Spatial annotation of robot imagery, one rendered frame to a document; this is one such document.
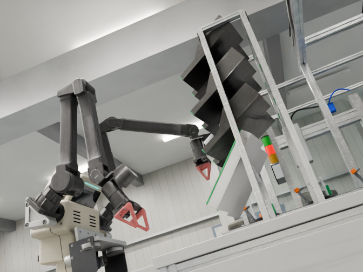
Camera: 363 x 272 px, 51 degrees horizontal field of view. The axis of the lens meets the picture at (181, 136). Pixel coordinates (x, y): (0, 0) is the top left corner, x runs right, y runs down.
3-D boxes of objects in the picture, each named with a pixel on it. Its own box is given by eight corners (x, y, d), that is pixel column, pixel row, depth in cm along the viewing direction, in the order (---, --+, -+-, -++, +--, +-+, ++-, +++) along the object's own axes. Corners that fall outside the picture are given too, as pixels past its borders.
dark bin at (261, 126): (216, 165, 149) (204, 153, 152) (228, 171, 159) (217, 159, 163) (266, 110, 144) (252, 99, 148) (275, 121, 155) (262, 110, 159)
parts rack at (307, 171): (263, 233, 114) (193, 28, 147) (277, 243, 146) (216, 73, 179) (334, 210, 109) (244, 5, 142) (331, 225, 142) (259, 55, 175)
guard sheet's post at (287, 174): (301, 220, 179) (235, 52, 221) (302, 221, 182) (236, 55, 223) (308, 218, 179) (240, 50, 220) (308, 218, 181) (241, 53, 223)
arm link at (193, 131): (187, 129, 190) (188, 127, 181) (209, 123, 190) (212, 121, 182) (194, 153, 189) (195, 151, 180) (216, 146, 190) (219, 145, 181)
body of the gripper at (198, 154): (212, 164, 184) (207, 150, 187) (206, 158, 175) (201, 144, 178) (200, 169, 185) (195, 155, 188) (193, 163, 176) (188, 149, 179)
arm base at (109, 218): (99, 221, 185) (86, 217, 174) (109, 207, 186) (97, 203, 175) (111, 232, 181) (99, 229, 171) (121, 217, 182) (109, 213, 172)
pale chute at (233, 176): (216, 209, 127) (206, 204, 130) (231, 213, 138) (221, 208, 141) (251, 133, 128) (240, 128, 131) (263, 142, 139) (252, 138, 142)
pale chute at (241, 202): (227, 216, 141) (216, 210, 143) (239, 218, 152) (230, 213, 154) (258, 146, 142) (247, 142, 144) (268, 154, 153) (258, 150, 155)
